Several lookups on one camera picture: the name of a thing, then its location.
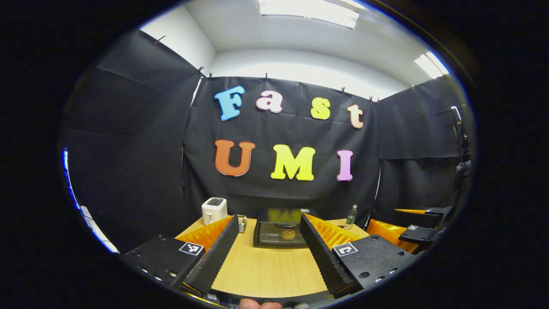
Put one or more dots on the round bread bun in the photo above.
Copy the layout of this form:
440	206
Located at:
288	234

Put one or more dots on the clear glass holder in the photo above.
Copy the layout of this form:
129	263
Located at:
242	224

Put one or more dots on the black electric oven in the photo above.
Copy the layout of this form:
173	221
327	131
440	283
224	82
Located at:
274	216

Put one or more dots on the white printed board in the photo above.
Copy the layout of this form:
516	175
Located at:
96	231

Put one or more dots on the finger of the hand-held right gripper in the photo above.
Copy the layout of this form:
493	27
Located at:
434	210
418	234

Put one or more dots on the clear plastic water bottle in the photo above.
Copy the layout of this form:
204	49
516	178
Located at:
351	216

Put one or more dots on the wide ceiling light panel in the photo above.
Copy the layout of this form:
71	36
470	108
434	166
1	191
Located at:
309	10

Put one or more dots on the small ceiling light panel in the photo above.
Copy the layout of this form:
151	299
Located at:
431	65

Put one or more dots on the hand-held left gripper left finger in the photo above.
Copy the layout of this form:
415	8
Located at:
214	257

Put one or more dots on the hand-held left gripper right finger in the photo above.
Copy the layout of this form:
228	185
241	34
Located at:
321	257

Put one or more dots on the white toaster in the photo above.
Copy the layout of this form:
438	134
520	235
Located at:
213	210

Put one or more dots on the black backdrop cloth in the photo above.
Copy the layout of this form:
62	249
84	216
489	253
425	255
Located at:
279	193

